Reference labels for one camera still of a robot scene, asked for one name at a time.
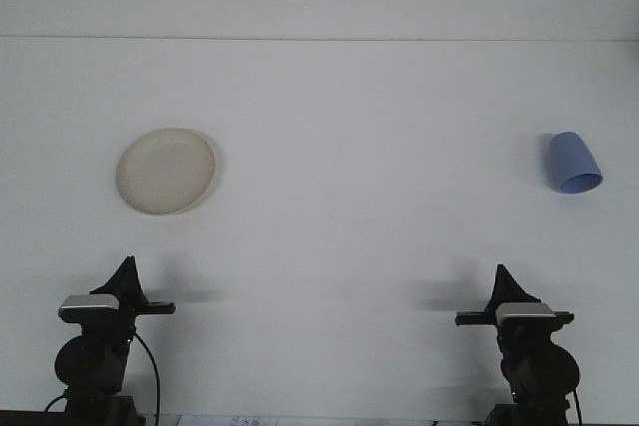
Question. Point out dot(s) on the pale blue cup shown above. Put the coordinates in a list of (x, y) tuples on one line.
[(569, 156)]

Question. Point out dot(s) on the pale round plate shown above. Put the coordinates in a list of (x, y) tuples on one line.
[(165, 171)]

